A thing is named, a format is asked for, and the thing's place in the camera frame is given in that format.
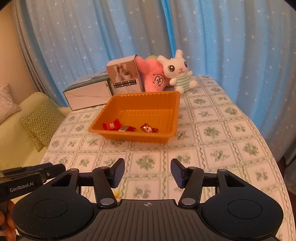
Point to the floral checked tablecloth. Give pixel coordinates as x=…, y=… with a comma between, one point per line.
x=212, y=133

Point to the red silver candy piece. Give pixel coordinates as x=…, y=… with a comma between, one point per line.
x=127, y=129

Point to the orange plastic tray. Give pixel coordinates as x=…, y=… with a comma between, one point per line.
x=158, y=109

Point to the white bunny plush toy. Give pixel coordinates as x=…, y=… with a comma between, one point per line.
x=177, y=70

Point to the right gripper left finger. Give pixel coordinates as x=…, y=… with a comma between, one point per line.
x=105, y=178

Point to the green zigzag cushion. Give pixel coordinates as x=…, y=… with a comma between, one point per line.
x=42, y=123

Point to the beige patterned cushion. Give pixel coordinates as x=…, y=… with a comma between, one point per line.
x=7, y=104

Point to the pink starfish plush toy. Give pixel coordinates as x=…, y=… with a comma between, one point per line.
x=152, y=74

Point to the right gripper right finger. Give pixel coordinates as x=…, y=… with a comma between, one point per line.
x=190, y=180

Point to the white and green carton box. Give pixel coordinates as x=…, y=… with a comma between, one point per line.
x=88, y=91

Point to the small red candy wrapper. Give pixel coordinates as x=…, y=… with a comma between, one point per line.
x=112, y=126

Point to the person's left hand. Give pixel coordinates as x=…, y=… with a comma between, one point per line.
x=9, y=233

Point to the yellow green candy packet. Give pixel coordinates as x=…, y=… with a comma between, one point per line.
x=116, y=194

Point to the blue star curtain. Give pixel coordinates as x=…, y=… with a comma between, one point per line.
x=248, y=47

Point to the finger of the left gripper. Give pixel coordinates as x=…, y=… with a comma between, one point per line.
x=46, y=173
x=26, y=169

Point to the light green sofa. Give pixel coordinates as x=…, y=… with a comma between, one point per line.
x=17, y=149

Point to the shiny red candy wrapper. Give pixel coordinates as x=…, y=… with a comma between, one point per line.
x=148, y=129

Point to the brown humidifier product box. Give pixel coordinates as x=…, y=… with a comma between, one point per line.
x=124, y=76

